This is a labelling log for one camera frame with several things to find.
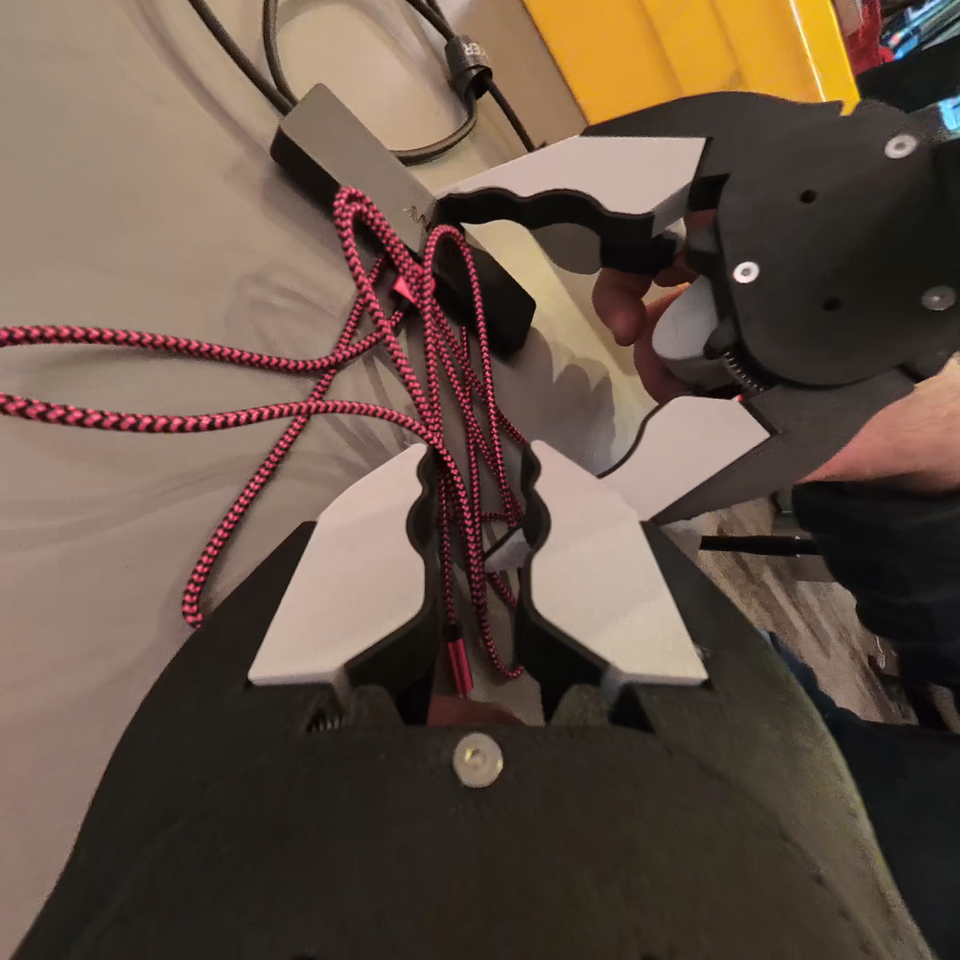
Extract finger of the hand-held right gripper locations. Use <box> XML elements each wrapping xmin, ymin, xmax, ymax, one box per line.
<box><xmin>435</xmin><ymin>135</ymin><xmax>732</xmax><ymax>275</ymax></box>
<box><xmin>600</xmin><ymin>393</ymin><xmax>774</xmax><ymax>524</ymax></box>

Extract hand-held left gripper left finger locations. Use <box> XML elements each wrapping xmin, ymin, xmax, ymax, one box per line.
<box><xmin>247</xmin><ymin>442</ymin><xmax>444</xmax><ymax>687</ymax></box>

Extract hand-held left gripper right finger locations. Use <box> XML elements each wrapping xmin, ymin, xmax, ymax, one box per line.
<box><xmin>513</xmin><ymin>438</ymin><xmax>712</xmax><ymax>691</ymax></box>

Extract yellow plastic bin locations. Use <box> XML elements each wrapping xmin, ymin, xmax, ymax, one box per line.
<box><xmin>521</xmin><ymin>0</ymin><xmax>861</xmax><ymax>126</ymax></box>

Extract red braided usb cable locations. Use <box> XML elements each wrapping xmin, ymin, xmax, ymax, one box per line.
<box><xmin>0</xmin><ymin>187</ymin><xmax>549</xmax><ymax>702</ymax></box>

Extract black usb hub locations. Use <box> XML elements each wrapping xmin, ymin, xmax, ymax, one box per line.
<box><xmin>270</xmin><ymin>82</ymin><xmax>538</xmax><ymax>358</ymax></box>

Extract person's right forearm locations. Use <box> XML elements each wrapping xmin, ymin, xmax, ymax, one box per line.
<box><xmin>791</xmin><ymin>480</ymin><xmax>960</xmax><ymax>714</ymax></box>

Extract person's right hand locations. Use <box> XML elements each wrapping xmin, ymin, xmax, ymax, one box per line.
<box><xmin>592</xmin><ymin>258</ymin><xmax>960</xmax><ymax>494</ymax></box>

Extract person's blue jeans legs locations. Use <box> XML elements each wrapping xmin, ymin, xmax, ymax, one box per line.
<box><xmin>765</xmin><ymin>630</ymin><xmax>960</xmax><ymax>960</ymax></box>

